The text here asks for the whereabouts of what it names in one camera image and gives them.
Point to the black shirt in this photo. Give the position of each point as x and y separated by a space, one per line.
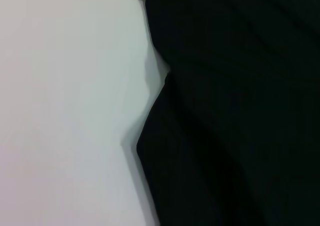
237 110

